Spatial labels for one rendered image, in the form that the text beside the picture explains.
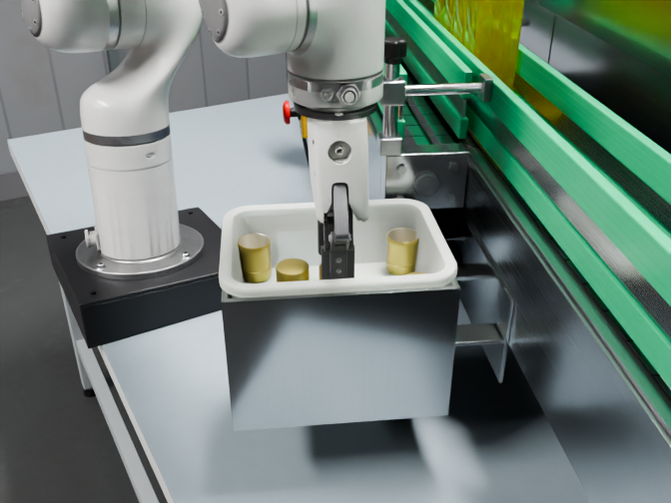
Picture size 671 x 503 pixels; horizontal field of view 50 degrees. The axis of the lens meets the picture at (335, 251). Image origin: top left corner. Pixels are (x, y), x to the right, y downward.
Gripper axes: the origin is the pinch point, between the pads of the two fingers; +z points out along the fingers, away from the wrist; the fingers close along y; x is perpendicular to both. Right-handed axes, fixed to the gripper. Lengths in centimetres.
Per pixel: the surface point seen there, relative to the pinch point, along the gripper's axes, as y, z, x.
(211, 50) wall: 277, 48, 35
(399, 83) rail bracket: 11.2, -13.6, -7.7
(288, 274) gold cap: -1.3, 1.7, 4.8
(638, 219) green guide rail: -20.9, -13.5, -18.8
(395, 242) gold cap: 4.5, 1.7, -6.9
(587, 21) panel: 26.8, -16.3, -33.8
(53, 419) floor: 90, 100, 69
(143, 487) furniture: 46, 80, 36
